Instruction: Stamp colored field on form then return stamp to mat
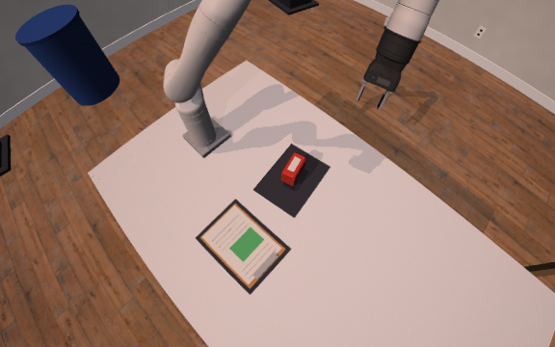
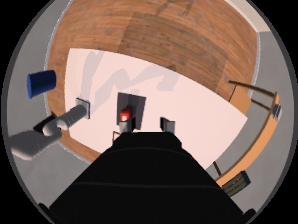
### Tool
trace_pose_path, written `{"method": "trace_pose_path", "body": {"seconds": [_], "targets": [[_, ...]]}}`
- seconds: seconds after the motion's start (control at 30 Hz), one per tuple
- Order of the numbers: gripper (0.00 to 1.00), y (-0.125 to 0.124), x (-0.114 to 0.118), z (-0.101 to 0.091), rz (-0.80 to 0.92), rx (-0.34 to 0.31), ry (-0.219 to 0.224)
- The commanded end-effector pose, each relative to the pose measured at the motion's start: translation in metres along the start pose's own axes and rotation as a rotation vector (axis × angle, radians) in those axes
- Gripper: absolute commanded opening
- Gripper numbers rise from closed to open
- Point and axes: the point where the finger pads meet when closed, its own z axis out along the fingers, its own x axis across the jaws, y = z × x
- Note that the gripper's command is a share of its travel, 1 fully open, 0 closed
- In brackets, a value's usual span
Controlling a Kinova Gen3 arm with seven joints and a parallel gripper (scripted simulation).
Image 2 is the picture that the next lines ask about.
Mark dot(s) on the red self-inking stamp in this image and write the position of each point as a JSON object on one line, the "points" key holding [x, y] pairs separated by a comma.
{"points": [[126, 113]]}

